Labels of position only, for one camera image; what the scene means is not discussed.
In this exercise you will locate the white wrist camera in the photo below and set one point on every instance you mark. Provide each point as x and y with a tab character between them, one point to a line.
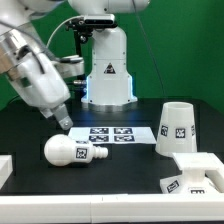
70	66

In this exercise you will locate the white lamp shade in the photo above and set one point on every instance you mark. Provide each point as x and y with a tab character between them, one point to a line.
177	131

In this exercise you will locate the paper sheet with markers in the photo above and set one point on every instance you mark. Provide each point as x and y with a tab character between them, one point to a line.
113	135

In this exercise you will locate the white left corner bracket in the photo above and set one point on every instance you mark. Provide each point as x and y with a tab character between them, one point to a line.
6	168

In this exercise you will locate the white front rail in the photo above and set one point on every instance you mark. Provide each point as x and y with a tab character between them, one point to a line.
111	208

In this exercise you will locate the black camera on stand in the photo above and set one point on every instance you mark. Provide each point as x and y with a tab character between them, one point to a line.
83	27

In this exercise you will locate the white lamp bulb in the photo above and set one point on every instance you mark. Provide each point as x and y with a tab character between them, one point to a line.
61	150

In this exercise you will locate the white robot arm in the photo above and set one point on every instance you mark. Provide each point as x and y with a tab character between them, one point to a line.
109	85

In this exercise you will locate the white lamp base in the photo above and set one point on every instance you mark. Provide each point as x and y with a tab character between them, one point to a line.
193	179

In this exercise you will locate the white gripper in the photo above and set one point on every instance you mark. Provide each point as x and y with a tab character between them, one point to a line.
39	84

